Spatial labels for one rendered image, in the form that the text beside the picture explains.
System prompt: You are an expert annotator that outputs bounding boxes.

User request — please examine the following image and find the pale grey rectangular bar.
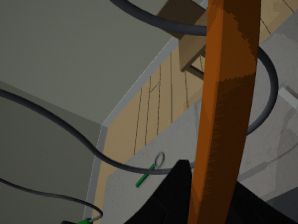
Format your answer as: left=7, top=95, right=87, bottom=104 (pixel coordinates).
left=278, top=87, right=298, bottom=111

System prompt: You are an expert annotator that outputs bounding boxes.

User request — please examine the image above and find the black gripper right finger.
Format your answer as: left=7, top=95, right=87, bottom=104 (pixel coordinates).
left=225, top=180, right=298, bottom=224

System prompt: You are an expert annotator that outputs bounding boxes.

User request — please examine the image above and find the green handle with grey loop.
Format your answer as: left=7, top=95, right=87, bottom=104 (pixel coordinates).
left=136, top=153, right=164, bottom=188

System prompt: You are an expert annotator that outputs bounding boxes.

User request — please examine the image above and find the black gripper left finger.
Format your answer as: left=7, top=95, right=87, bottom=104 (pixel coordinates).
left=124, top=160, right=192, bottom=224

